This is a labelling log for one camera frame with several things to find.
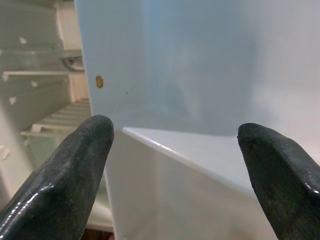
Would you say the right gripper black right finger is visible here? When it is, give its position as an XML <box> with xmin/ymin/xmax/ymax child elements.
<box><xmin>236</xmin><ymin>122</ymin><xmax>320</xmax><ymax>240</ymax></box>

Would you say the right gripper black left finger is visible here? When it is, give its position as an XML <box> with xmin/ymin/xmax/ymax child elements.
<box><xmin>0</xmin><ymin>114</ymin><xmax>115</xmax><ymax>240</ymax></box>

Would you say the ribbed white fridge shelf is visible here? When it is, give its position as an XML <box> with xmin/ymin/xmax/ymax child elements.
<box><xmin>20</xmin><ymin>99</ymin><xmax>91</xmax><ymax>138</ymax></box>

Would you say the flat white-edged fridge shelf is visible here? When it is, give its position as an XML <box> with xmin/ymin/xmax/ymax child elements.
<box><xmin>1</xmin><ymin>69</ymin><xmax>86</xmax><ymax>82</ymax></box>

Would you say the grey fridge control housing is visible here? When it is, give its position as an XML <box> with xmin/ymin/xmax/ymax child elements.
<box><xmin>58</xmin><ymin>48</ymin><xmax>85</xmax><ymax>72</ymax></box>

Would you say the white fridge cabinet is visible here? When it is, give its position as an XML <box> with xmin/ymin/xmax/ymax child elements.
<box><xmin>0</xmin><ymin>0</ymin><xmax>115</xmax><ymax>233</ymax></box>

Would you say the white fridge door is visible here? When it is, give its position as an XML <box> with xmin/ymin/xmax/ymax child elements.
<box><xmin>74</xmin><ymin>0</ymin><xmax>320</xmax><ymax>240</ymax></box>

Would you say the white door shelf bin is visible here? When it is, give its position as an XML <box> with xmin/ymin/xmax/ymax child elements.
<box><xmin>104</xmin><ymin>126</ymin><xmax>279</xmax><ymax>240</ymax></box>

